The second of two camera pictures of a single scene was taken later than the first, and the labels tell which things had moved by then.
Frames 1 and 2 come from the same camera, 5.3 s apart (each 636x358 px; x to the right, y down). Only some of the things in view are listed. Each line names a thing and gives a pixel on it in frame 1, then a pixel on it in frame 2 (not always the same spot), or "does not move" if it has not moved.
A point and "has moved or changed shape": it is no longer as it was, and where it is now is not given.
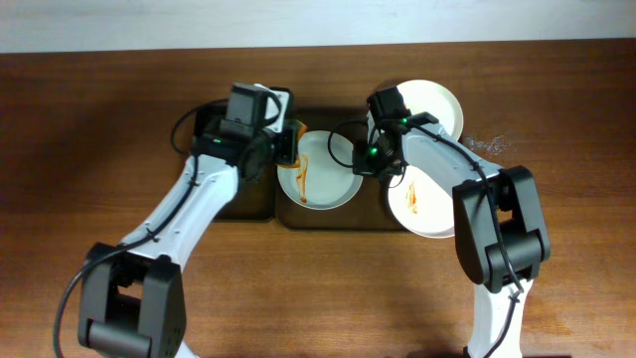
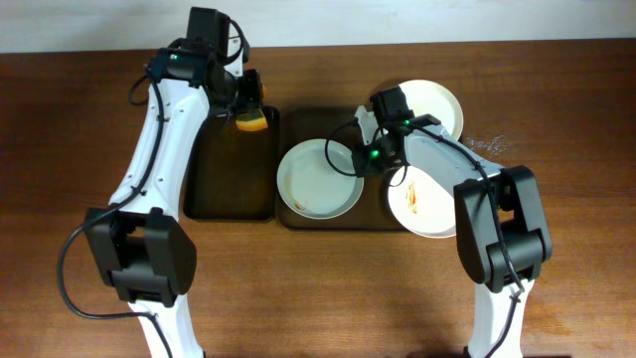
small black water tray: (254, 199) does not move
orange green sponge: (289, 150) has moved or changed shape
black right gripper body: (366, 166) does not move
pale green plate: (324, 179) has moved or changed shape
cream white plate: (421, 96) does not move
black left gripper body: (287, 150) to (250, 92)
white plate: (421, 204) does not move
